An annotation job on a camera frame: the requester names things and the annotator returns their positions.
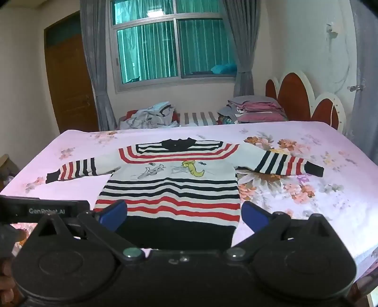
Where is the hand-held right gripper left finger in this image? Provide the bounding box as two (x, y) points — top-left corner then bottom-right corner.
(28, 200), (146, 262)

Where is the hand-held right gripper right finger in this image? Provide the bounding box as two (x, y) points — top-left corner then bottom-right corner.
(226, 201), (343, 262)

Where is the striped knit sweater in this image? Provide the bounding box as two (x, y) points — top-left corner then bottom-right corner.
(46, 137), (324, 250)

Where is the pile of grey clothes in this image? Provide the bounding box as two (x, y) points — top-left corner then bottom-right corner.
(120, 101), (179, 130)

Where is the stack of folded pink clothes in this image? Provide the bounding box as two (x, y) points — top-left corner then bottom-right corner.
(219, 95), (289, 124)

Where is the person's left hand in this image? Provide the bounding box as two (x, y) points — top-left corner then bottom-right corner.
(0, 256), (17, 303)

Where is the dark furniture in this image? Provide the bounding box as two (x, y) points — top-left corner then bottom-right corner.
(0, 153), (20, 192)

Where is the pink floral bed sheet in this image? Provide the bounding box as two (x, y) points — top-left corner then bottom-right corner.
(0, 121), (378, 284)

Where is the grey striped cloth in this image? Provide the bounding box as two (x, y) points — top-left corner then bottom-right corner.
(176, 111), (221, 127)

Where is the brown wooden door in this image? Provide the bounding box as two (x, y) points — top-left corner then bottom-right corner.
(44, 10), (100, 134)

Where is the red and white headboard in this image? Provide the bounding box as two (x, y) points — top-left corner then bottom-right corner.
(265, 68), (348, 135)

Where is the grey curtain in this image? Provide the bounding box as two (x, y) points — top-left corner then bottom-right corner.
(80, 0), (117, 130)
(220, 0), (260, 98)

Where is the teal cloth outside window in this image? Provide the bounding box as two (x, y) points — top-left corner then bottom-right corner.
(211, 63), (237, 75)

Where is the sliding glass window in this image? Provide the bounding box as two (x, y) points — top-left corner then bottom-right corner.
(109, 0), (240, 94)

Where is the grey hanging cloth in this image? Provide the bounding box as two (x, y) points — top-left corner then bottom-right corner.
(350, 0), (378, 166)

